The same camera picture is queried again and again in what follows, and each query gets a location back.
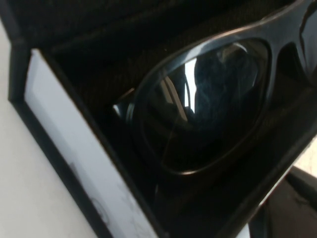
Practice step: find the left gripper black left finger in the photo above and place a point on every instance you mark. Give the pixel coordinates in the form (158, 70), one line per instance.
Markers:
(289, 220)

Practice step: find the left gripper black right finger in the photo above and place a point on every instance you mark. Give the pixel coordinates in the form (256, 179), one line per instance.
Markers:
(304, 188)

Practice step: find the black framed glasses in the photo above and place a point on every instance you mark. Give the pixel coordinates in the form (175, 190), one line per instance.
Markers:
(280, 32)

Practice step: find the black printed glasses case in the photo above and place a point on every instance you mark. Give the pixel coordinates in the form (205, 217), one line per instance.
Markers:
(74, 124)

